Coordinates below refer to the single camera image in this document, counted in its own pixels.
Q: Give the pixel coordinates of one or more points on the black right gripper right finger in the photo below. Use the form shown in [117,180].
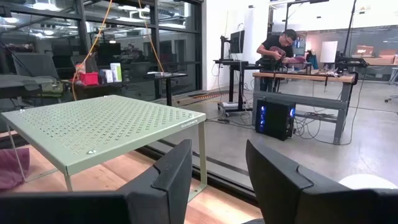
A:
[311,202]

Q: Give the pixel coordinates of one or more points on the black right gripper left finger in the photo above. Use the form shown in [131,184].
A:
[93,208]

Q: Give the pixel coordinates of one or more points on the black background robot arm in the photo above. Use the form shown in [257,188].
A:
[351,62]

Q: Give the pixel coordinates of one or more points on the green perforated metal shelf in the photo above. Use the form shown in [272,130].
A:
[102,124]

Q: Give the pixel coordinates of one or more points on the black computer tower blue lights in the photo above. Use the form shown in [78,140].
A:
[275,119]

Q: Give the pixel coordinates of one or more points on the wood top grey workbench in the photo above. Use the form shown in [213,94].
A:
[303,76]

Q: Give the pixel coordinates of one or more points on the red box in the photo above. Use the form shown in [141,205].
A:
[89,79]

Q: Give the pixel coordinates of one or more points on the small white box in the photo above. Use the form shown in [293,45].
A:
[107,76]

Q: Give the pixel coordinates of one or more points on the tall white green box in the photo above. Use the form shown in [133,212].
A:
[116,73]

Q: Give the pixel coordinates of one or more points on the white rectangular panel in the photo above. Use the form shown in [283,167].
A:
[328,52]

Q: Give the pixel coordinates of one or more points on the dark grey armchair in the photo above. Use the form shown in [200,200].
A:
[34,65]

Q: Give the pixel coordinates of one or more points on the black side table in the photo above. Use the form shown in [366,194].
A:
[174,75]

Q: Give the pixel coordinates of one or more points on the black standing desk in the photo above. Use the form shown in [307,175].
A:
[231,63]

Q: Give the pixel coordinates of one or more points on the brown cardboard box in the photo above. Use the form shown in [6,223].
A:
[364,50]

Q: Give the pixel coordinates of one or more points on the person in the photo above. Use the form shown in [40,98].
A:
[273,42]

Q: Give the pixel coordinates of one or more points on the black monitor on stand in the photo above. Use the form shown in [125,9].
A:
[236,42]

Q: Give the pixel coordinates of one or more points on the black tripod pole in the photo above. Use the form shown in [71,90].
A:
[350,28]

